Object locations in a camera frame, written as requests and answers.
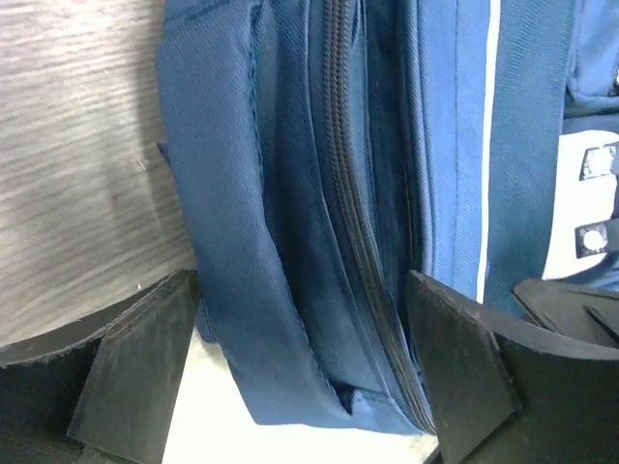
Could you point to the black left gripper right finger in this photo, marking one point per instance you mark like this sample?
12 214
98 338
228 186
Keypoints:
543 389

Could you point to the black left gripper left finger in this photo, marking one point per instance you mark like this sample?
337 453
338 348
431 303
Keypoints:
101 389

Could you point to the blue student backpack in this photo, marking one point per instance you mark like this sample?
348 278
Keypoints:
322 150

